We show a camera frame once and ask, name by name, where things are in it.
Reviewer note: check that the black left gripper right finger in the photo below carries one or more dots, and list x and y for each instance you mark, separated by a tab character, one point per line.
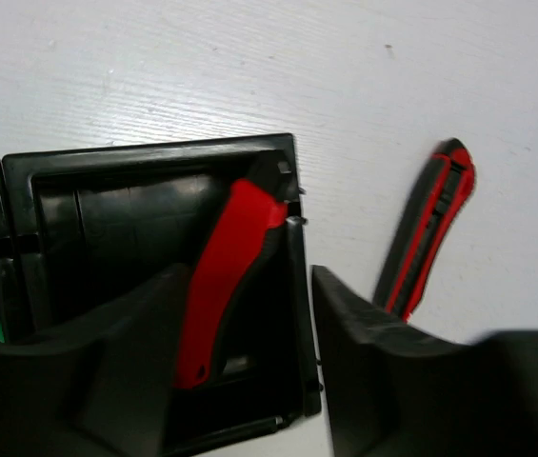
394	390

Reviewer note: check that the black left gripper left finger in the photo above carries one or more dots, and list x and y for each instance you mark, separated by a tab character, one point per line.
100	384

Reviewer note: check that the red black utility knife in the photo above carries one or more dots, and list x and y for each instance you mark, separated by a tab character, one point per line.
244	237

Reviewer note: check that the black three-compartment tray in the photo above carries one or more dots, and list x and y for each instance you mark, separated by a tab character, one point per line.
81	228

